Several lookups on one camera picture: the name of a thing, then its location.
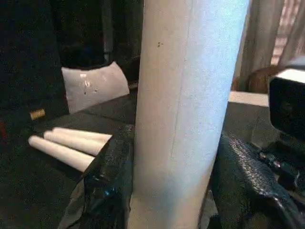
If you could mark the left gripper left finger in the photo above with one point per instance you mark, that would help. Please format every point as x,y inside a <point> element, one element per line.
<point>107,190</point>

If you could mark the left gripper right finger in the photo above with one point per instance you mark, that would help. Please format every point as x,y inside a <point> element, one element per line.
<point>243,190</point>

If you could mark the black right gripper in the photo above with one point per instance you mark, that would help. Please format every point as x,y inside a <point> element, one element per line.
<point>290,164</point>

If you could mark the white curved plastic panel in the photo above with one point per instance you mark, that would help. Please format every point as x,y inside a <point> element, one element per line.
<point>95,88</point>

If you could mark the white flat board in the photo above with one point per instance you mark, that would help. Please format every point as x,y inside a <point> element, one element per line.
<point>247,99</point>

